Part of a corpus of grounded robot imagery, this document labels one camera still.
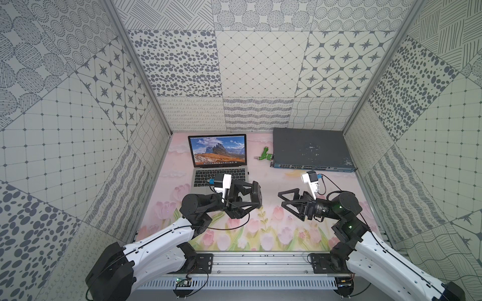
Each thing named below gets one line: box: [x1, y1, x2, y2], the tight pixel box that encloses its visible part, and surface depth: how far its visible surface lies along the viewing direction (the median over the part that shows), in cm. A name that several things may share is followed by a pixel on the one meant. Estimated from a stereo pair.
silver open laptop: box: [187, 134, 251, 202], surface depth 100 cm
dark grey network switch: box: [269, 127, 358, 173], surface depth 110 cm
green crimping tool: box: [253, 146, 275, 161], surface depth 109 cm
